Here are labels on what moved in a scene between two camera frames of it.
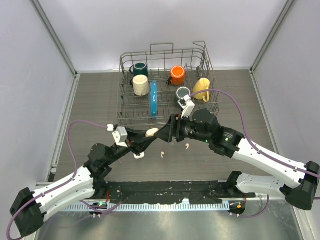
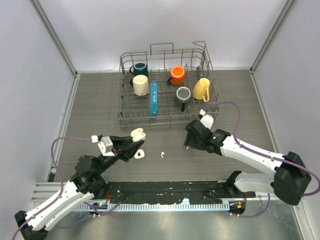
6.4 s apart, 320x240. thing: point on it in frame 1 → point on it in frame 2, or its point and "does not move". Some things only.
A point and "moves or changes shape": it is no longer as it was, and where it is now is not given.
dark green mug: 139,68 does not move
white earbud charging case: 142,155 does not move
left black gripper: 134,144 → 124,149
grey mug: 182,92 does not move
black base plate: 160,192 does not move
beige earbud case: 151,132 moves or changes shape
